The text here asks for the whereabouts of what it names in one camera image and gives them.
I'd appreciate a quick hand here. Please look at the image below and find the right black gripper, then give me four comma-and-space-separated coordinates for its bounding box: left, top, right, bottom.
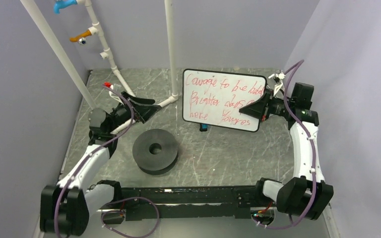
239, 89, 294, 121

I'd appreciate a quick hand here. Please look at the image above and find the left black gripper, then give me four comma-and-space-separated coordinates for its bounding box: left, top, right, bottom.
107, 91, 161, 133

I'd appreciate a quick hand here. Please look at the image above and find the black framed whiteboard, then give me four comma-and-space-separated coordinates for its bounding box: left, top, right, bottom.
182, 69, 267, 132

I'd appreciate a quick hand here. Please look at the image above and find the blue whiteboard eraser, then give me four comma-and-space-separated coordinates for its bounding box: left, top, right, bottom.
199, 123, 208, 132

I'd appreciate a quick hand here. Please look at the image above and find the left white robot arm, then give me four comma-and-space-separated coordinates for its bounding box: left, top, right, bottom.
39, 91, 162, 237

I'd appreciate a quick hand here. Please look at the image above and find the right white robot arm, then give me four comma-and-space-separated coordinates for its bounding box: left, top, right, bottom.
239, 83, 334, 220

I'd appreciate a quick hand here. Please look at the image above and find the black foam ring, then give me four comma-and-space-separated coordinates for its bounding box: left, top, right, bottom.
132, 128, 180, 176

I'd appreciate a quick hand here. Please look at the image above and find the white PVC pipe frame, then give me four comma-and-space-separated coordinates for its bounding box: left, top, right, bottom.
20, 0, 180, 135

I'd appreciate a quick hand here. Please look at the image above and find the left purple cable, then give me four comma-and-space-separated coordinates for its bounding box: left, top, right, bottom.
54, 83, 161, 238

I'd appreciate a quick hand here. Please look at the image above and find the orange faucet handle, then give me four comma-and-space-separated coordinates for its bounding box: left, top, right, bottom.
69, 30, 93, 45

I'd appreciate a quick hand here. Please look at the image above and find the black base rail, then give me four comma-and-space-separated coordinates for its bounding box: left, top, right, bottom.
103, 185, 272, 221

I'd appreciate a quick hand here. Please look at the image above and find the blue faucet handle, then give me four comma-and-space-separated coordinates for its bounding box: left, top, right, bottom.
53, 0, 78, 14

